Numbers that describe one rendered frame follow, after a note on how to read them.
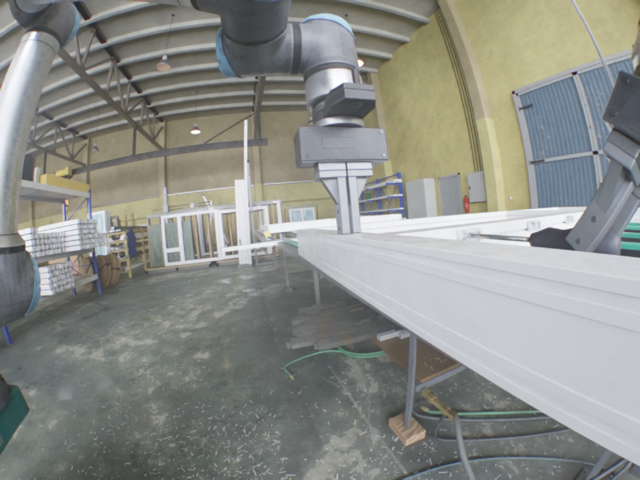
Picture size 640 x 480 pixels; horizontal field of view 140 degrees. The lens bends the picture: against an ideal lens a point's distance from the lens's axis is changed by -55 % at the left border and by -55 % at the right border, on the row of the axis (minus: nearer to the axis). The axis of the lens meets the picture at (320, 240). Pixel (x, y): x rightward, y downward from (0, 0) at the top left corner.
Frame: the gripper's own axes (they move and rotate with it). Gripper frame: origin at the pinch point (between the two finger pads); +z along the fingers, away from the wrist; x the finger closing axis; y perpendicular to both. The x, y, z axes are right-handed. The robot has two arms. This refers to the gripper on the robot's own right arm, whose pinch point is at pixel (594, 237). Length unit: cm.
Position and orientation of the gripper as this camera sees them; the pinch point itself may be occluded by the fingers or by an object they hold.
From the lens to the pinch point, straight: 28.7
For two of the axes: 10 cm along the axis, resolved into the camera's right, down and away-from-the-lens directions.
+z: -2.9, 7.5, 5.9
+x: -9.5, -1.8, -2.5
